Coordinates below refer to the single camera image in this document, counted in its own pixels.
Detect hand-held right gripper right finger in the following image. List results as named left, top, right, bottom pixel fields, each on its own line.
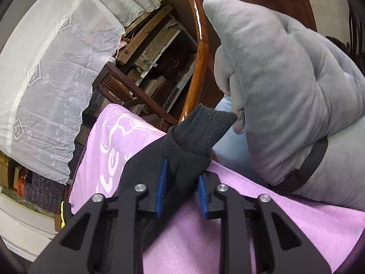
left=197, top=173, right=333, bottom=274

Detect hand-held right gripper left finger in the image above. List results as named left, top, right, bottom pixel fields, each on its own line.
left=29, top=158, right=172, bottom=274

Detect black zip jacket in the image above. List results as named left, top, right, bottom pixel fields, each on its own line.
left=60, top=104, right=238, bottom=256

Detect pink tablecloth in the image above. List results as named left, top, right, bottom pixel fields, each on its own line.
left=68, top=103, right=365, bottom=274

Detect light blue cloth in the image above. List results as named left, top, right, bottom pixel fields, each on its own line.
left=212, top=95, right=269, bottom=183

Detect dark wooden chair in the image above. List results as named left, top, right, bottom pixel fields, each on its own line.
left=93, top=63, right=179, bottom=126

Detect stack of patterned fabric boxes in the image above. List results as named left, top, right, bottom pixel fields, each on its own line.
left=24, top=171, right=67, bottom=214

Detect white boards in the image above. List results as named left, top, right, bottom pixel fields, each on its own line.
left=0, top=194, right=57, bottom=260

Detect stack of woven mats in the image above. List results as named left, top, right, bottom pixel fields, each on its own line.
left=115, top=4, right=197, bottom=112

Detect tan woven boxes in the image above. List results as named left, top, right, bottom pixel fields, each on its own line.
left=0, top=153, right=18, bottom=189

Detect white lace curtain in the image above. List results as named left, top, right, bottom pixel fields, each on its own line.
left=0, top=0, right=162, bottom=184

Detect brown wooden door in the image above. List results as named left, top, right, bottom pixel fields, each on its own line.
left=240, top=0, right=317, bottom=32

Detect black strap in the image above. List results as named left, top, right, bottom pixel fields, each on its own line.
left=268, top=137, right=328, bottom=195

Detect curved wooden bed rail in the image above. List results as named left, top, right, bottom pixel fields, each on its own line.
left=177, top=0, right=210, bottom=126

